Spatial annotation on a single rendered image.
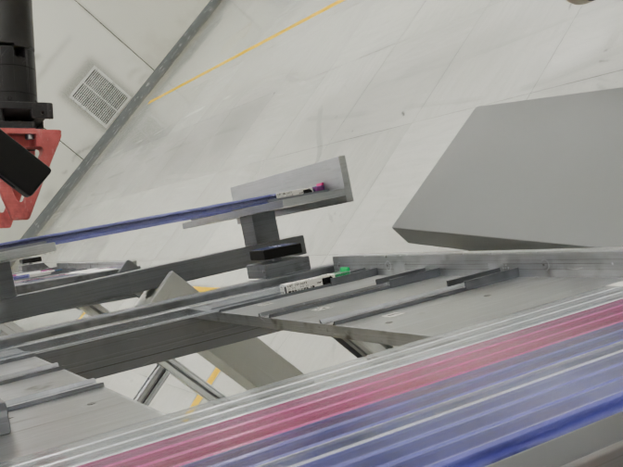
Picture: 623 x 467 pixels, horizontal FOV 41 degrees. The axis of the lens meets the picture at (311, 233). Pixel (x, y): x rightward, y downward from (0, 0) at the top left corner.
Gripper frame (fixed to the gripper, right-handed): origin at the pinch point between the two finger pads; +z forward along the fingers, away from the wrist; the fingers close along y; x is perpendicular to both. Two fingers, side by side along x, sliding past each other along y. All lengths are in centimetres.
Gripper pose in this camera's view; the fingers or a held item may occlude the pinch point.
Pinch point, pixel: (10, 214)
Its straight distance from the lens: 79.6
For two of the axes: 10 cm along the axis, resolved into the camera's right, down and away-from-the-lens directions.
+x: 8.8, -0.4, 4.8
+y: 4.7, -0.7, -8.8
